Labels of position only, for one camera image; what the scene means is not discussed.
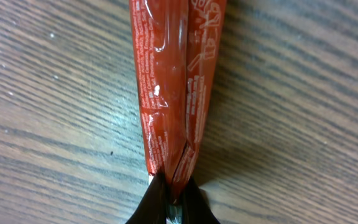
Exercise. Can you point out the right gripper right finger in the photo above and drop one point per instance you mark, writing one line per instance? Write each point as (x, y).
(195, 208)

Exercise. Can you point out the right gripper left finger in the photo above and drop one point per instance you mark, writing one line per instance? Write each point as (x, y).
(152, 207)

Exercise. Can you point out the red snack packet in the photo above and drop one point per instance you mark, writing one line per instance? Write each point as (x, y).
(176, 45)

